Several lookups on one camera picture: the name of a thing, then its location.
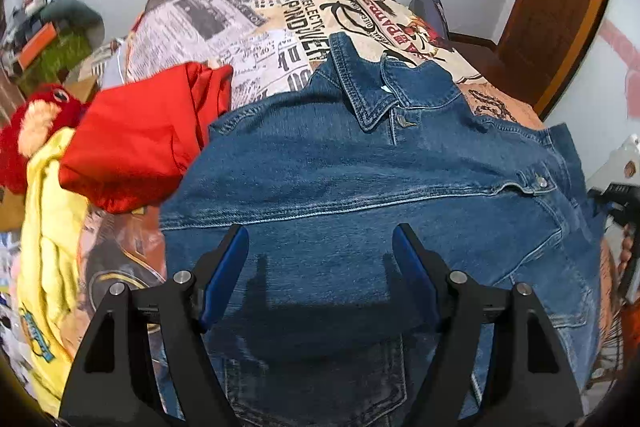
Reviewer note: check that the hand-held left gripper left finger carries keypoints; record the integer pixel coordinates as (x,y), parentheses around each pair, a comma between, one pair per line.
(227,274)

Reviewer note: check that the orange cloth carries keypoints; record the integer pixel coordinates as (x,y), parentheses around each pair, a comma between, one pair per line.
(629,332)

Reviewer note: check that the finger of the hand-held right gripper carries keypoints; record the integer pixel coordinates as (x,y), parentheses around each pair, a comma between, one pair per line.
(612,202)

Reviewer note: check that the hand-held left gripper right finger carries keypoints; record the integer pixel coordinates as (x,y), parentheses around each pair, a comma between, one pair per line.
(412,264)

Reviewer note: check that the yellow printed garment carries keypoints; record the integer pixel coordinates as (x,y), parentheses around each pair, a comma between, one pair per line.
(47,257)

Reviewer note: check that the orange box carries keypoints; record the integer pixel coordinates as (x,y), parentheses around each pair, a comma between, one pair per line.
(36,43)

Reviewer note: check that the red plush toy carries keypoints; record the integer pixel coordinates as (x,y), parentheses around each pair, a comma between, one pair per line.
(35,127)

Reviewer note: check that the blue denim jacket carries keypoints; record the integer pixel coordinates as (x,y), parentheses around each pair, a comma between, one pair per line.
(350,167)

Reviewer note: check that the grey green cloth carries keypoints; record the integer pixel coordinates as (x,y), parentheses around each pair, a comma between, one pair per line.
(70,13)

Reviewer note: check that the red shiny garment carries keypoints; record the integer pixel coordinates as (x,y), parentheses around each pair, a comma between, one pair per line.
(140,132)

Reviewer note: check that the brown wooden door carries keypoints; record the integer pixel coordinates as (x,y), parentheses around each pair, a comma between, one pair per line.
(555,7)

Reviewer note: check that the newspaper printed blanket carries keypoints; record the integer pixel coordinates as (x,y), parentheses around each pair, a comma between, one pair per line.
(250,37)

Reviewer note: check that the green fuzzy mat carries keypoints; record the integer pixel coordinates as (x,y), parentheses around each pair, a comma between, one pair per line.
(60,55)

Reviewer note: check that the dark blue cap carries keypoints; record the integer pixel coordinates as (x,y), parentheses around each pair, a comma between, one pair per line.
(431,14)

